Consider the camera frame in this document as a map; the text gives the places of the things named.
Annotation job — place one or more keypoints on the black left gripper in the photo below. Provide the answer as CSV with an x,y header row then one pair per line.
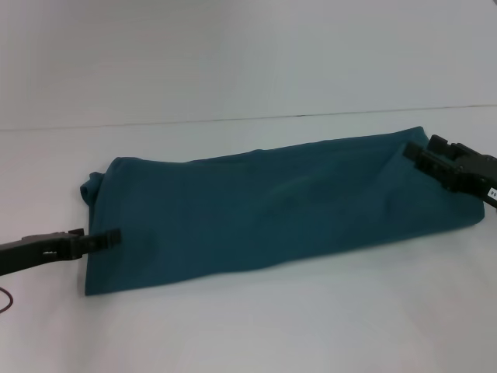
x,y
35,248

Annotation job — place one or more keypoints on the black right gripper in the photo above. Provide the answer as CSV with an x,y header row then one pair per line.
x,y
466,173

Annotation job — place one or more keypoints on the teal blue FREE t-shirt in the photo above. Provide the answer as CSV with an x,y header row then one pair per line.
x,y
272,210

